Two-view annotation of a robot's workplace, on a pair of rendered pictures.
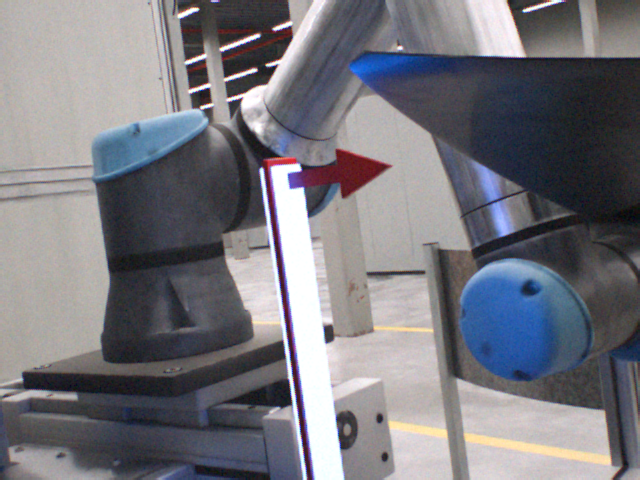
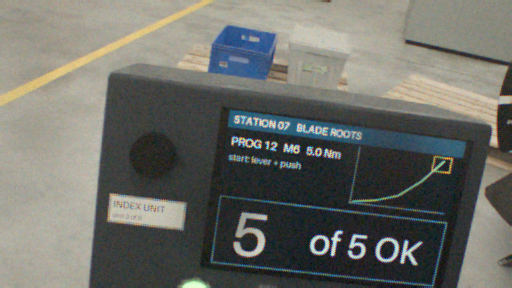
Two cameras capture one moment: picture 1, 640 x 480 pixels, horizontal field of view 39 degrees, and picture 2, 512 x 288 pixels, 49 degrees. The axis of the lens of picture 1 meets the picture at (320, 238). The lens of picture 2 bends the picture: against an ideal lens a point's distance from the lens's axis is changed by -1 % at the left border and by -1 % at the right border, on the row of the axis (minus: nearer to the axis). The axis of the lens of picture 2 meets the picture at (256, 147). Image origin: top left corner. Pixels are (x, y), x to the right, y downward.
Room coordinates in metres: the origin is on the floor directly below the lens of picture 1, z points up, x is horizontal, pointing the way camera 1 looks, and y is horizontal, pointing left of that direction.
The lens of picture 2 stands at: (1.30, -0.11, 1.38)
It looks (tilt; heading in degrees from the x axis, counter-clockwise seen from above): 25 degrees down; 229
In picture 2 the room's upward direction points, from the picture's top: 10 degrees clockwise
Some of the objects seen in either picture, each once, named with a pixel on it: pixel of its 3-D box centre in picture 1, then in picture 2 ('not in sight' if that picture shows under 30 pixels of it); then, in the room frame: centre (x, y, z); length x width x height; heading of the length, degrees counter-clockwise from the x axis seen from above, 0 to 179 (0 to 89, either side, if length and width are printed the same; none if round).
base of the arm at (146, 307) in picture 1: (172, 297); not in sight; (0.90, 0.15, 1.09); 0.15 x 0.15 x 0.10
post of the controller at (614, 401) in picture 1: (618, 367); not in sight; (0.89, -0.28, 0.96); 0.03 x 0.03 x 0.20; 55
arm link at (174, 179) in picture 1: (161, 180); not in sight; (0.90, 0.15, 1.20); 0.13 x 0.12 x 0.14; 132
